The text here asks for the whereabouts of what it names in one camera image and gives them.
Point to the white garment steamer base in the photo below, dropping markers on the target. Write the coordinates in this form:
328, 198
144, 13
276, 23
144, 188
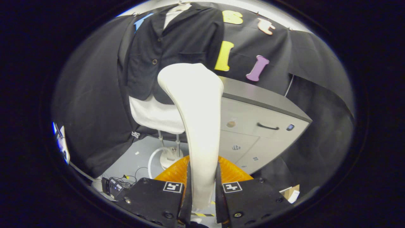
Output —
171, 156

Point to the black backdrop cloth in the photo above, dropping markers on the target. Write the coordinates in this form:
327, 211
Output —
88, 95

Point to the cardboard box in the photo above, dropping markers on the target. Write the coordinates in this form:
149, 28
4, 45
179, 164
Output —
291, 193

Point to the small black device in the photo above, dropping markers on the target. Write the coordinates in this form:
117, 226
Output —
114, 186

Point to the black suit jacket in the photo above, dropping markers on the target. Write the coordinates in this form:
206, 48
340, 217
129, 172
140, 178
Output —
177, 41

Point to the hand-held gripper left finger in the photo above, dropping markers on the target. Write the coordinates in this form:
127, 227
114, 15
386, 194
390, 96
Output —
186, 202

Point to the grey cabinet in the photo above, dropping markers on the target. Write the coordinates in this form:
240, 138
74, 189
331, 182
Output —
253, 114

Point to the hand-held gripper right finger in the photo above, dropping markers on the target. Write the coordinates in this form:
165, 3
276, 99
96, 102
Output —
220, 202

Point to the white shirt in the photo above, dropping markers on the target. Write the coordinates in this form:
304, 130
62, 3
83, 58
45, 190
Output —
152, 114

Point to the white and blue object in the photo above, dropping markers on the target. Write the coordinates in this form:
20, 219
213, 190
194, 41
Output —
61, 145

